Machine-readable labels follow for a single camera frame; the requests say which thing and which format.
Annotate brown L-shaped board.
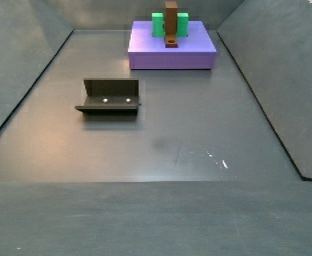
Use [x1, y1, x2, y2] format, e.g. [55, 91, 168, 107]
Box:
[164, 1, 177, 48]

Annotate purple base block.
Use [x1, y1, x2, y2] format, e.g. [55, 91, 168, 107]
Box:
[128, 21, 217, 70]

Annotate green block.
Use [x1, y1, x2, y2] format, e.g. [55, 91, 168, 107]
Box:
[152, 12, 189, 37]

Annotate black angle bracket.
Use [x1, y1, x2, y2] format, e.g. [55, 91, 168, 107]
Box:
[75, 78, 140, 113]

